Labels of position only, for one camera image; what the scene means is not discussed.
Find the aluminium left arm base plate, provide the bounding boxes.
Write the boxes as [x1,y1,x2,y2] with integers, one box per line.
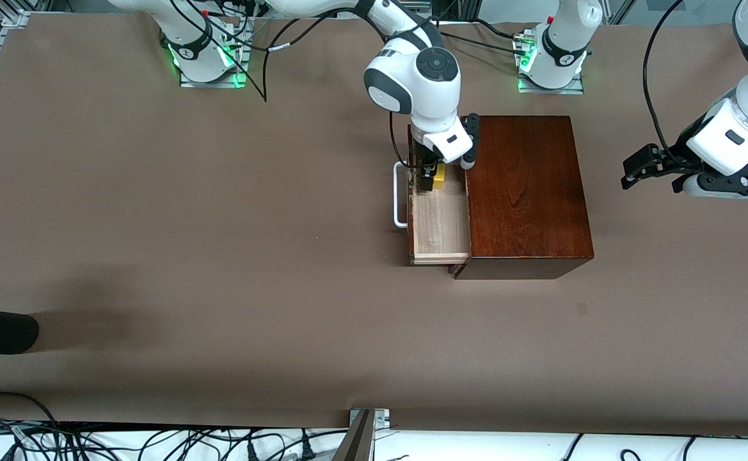
[516,72,585,95]

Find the dark wooden drawer cabinet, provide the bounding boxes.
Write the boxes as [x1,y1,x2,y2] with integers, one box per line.
[449,115,594,280]

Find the black cables behind cabinet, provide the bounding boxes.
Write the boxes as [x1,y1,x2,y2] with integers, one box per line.
[438,18,531,55]

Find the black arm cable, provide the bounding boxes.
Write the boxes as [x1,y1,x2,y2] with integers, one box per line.
[642,0,691,168]
[168,0,304,103]

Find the grey aluminium camera post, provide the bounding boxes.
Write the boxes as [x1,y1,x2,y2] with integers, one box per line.
[331,408,378,461]

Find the black plug cable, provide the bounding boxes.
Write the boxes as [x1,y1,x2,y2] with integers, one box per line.
[239,430,266,461]
[284,430,317,461]

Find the aluminium right arm base plate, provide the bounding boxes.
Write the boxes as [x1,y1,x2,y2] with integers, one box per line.
[179,19,250,88]

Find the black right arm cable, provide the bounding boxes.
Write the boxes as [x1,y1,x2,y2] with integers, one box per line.
[168,0,304,103]

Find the brown paper table cover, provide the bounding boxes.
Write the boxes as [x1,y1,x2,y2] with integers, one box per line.
[0,13,748,439]

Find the black looped cable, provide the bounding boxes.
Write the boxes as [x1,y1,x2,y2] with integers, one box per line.
[0,392,61,461]

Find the wooden drawer with white handle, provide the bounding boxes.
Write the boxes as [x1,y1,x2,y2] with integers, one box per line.
[393,125,472,266]

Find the aluminium post bracket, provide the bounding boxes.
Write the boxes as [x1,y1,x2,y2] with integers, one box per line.
[348,408,391,431]

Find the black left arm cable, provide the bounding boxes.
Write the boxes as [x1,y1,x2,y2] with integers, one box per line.
[642,0,691,168]

